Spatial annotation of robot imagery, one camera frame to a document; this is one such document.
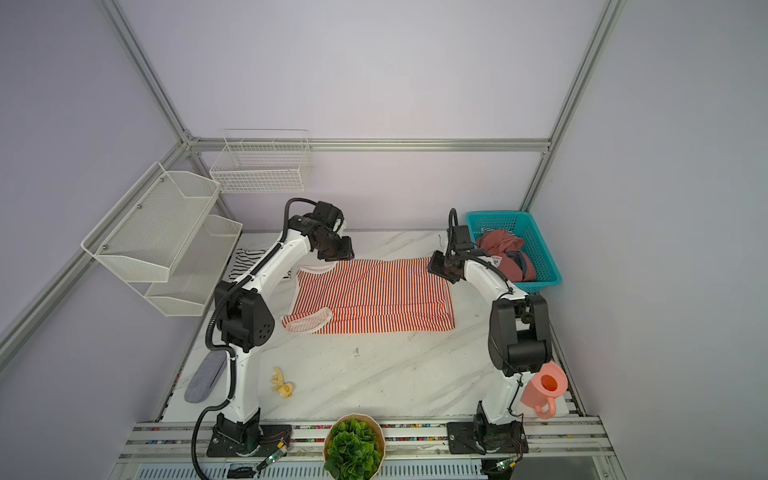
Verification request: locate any red white striped tank top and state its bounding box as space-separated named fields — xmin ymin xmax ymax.
xmin=282 ymin=257 xmax=456 ymax=335

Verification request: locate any black white striped tank top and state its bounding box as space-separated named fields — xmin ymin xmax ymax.
xmin=223 ymin=248 xmax=267 ymax=282

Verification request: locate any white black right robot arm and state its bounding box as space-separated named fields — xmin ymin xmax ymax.
xmin=427 ymin=209 xmax=552 ymax=455

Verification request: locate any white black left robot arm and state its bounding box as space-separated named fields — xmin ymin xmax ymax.
xmin=190 ymin=197 xmax=354 ymax=479

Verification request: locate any dusty red tank top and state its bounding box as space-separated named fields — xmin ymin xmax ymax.
xmin=476 ymin=229 xmax=537 ymax=283

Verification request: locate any teal plastic basket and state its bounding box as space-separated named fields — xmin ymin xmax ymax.
xmin=465 ymin=211 xmax=562 ymax=293

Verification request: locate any yellow banana peel toy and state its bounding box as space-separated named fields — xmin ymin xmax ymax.
xmin=271 ymin=367 xmax=294 ymax=399

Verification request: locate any pink watering can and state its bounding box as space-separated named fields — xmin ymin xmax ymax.
xmin=521 ymin=361 xmax=569 ymax=419

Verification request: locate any white mesh two-tier shelf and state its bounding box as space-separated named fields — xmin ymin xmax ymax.
xmin=81 ymin=163 xmax=242 ymax=317

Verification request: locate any green plant in pot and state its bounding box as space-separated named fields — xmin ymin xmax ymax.
xmin=323 ymin=413 xmax=386 ymax=480

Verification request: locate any white wire wall basket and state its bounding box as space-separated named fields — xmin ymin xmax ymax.
xmin=210 ymin=129 xmax=314 ymax=194

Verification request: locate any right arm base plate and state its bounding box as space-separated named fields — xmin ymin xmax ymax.
xmin=446 ymin=421 xmax=529 ymax=455

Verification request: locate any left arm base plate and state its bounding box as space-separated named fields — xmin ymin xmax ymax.
xmin=206 ymin=424 xmax=293 ymax=458

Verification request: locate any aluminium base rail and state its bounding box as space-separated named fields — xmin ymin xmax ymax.
xmin=110 ymin=415 xmax=626 ymax=479

